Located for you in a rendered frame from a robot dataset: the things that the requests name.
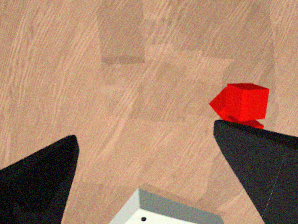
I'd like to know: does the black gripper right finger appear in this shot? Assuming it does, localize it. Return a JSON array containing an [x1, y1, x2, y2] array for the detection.
[[213, 120, 298, 224]]

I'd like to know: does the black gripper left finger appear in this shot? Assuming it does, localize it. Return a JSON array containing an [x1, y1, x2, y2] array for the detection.
[[0, 135, 80, 224]]

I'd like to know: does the red cube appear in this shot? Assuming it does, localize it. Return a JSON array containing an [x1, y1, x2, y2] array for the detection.
[[209, 87, 230, 120], [225, 83, 269, 121], [225, 116, 263, 129]]

